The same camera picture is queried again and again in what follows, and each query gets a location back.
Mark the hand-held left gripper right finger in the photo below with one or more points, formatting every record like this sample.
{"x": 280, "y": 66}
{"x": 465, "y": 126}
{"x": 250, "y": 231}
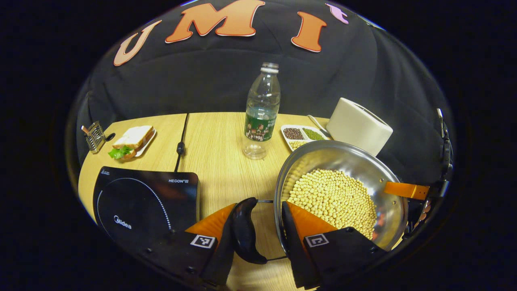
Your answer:
{"x": 295, "y": 250}

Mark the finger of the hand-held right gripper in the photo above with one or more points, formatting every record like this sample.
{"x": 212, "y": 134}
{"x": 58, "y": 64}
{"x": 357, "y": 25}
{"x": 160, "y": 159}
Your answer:
{"x": 406, "y": 190}

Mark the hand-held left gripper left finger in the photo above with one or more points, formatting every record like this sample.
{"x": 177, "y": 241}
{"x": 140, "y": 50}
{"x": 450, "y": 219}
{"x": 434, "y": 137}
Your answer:
{"x": 221, "y": 258}

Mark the black induction cooktop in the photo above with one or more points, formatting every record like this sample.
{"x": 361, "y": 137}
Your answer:
{"x": 137, "y": 202}

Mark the pile of yellow soybeans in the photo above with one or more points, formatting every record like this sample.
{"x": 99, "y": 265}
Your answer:
{"x": 333, "y": 200}

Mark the white toaster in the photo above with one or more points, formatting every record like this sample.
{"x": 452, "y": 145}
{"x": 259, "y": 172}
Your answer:
{"x": 357, "y": 126}

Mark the white divided bean dish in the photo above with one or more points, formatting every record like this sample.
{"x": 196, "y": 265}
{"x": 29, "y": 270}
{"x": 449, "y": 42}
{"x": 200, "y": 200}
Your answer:
{"x": 301, "y": 135}

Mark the small white plate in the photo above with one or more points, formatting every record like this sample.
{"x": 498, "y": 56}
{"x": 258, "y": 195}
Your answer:
{"x": 148, "y": 145}

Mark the clear plastic water bottle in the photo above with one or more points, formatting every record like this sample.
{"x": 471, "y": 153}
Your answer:
{"x": 261, "y": 109}

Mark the sandwich with lettuce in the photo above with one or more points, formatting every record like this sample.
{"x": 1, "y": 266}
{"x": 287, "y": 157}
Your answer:
{"x": 131, "y": 139}

